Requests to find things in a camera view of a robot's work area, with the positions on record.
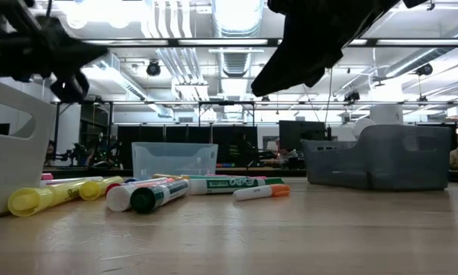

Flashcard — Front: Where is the clear plastic bin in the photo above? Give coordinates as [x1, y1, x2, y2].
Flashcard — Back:
[131, 141, 219, 180]

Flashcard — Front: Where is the white plastic bin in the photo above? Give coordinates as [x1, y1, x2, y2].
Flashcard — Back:
[0, 75, 57, 221]

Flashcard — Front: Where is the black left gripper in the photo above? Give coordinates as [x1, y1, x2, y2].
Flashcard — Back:
[0, 17, 108, 104]

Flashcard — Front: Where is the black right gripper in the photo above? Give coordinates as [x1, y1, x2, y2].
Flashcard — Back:
[250, 0, 402, 98]

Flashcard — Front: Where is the silver ceiling air duct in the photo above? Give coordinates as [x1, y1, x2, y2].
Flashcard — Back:
[211, 0, 265, 77]

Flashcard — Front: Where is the teal green highlighter marker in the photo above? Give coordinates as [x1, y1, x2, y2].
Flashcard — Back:
[181, 174, 234, 180]

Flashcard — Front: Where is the black metal table rig frame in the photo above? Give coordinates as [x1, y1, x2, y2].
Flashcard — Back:
[41, 166, 458, 184]

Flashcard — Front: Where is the small white marker orange cap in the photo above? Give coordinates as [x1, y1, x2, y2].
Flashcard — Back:
[232, 183, 291, 202]

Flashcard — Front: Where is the dark grey plastic bin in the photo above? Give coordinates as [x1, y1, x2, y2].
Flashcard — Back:
[301, 125, 452, 192]

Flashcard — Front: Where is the red Expo whiteboard marker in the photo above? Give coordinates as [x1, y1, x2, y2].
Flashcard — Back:
[105, 177, 176, 213]

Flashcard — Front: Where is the black monitor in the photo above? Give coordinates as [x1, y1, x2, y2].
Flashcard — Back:
[279, 120, 327, 152]

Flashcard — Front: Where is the black overhead light bar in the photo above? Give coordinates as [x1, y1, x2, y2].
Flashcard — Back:
[79, 37, 458, 49]

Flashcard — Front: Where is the green Expo whiteboard marker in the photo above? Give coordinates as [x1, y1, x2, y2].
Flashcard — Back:
[130, 179, 191, 215]
[189, 176, 285, 196]

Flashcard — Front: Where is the pink highlighter marker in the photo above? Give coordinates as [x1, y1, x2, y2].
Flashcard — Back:
[40, 173, 105, 188]

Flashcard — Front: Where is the white round pillar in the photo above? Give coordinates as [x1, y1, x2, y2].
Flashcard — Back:
[369, 104, 405, 127]

